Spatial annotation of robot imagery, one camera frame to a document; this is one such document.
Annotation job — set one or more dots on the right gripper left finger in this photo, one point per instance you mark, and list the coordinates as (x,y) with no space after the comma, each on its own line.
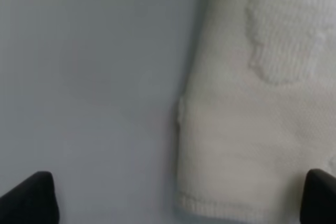
(32,201)

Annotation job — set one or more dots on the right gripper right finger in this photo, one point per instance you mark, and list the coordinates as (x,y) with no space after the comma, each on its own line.
(318,199)

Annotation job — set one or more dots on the cream white towel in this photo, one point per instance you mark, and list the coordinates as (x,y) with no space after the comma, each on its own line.
(258,110)

